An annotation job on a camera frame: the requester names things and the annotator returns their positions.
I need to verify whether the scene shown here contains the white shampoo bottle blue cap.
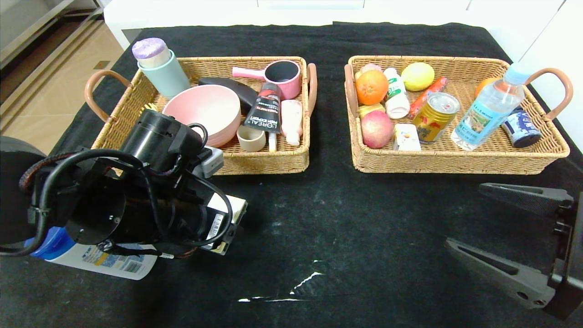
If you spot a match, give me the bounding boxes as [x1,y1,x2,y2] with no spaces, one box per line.
[25,227,158,280]

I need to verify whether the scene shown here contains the red wrapped sausage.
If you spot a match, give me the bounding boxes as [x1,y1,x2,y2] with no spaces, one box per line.
[408,77,449,119]

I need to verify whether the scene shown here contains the black camera cable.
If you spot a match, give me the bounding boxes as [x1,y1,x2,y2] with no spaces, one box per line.
[180,122,234,249]

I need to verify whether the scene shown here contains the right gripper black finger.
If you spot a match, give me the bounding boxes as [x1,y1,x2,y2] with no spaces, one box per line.
[478,182,574,218]
[444,237,556,310]

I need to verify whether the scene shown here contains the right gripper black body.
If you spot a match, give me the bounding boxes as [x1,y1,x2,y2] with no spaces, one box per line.
[544,191,583,321]

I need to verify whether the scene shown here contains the clear plastic film scrap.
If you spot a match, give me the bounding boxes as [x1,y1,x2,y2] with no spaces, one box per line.
[238,260,325,303]

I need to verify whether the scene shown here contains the small pink bottle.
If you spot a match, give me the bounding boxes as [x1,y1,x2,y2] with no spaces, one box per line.
[280,99,303,146]

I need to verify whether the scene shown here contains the grey low shelf unit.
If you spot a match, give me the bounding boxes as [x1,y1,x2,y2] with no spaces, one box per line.
[0,0,105,69]

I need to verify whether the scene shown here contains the white cardboard box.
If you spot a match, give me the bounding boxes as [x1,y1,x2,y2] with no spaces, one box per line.
[207,194,249,256]

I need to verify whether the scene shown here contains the purple capped beige container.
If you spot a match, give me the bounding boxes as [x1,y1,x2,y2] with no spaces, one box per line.
[132,37,171,70]

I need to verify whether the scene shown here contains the white low bench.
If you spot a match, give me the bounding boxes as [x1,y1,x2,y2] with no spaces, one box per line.
[104,0,483,50]

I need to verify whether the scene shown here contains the white yogurt drink bottle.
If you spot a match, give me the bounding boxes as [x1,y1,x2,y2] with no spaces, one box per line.
[384,67,410,119]

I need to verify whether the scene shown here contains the small yellow pudding cup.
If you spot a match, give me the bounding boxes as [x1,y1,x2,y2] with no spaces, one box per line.
[358,103,385,119]

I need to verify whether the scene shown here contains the pink mug with handle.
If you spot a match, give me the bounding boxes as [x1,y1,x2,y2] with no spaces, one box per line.
[232,60,302,100]

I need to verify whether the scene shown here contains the black plastic tool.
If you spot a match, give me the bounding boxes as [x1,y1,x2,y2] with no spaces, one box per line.
[199,77,258,114]

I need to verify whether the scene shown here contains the black table cloth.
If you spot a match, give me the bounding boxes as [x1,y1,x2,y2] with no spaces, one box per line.
[0,22,583,328]

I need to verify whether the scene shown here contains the gold drink can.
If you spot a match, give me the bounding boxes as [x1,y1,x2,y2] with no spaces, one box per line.
[412,92,460,144]

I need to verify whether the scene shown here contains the teal plastic cup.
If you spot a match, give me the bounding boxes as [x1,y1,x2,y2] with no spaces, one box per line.
[138,49,191,100]

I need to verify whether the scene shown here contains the white box green label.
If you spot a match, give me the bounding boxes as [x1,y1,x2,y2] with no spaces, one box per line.
[393,123,422,152]

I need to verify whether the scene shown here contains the dark blue round jar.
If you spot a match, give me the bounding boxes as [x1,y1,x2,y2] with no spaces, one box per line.
[501,108,542,149]

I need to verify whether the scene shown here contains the orange fruit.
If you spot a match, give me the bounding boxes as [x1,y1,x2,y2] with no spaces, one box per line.
[355,69,389,106]
[474,77,499,100]

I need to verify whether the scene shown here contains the yellow lemon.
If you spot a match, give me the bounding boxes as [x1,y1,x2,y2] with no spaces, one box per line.
[401,62,435,92]

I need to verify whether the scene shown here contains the black L'Oreal tube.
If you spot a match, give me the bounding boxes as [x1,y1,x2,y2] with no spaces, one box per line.
[244,83,281,134]

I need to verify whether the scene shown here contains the small beige cup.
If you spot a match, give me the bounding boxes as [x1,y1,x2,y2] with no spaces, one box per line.
[237,124,266,152]

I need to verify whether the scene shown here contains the clear water bottle blue cap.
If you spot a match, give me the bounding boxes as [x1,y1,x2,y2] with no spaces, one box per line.
[451,64,533,152]

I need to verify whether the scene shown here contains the pink bowl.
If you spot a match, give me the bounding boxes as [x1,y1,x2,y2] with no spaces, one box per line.
[163,85,242,149]

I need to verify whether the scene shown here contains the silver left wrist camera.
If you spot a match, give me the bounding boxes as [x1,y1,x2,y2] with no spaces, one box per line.
[194,146,225,179]

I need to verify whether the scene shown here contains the wicker basket brown handles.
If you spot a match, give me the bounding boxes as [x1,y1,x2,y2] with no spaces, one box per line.
[84,56,318,176]
[344,55,573,175]

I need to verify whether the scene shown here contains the red peach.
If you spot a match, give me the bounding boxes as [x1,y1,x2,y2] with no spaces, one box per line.
[361,111,394,149]

